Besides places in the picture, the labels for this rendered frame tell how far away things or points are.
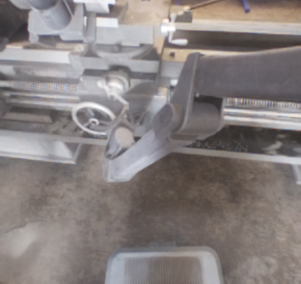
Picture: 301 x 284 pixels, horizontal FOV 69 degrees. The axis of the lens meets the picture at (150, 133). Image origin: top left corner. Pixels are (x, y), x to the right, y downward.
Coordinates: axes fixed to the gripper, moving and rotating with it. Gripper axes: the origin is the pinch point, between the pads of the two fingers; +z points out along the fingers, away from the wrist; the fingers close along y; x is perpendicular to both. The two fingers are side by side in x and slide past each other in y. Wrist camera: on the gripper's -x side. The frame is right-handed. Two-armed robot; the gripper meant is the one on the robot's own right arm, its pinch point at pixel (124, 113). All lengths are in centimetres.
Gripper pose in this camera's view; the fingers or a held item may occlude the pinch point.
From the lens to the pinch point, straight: 82.7
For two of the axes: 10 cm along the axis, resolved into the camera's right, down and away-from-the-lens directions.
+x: -6.8, -5.2, -5.2
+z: 1.3, -7.8, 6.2
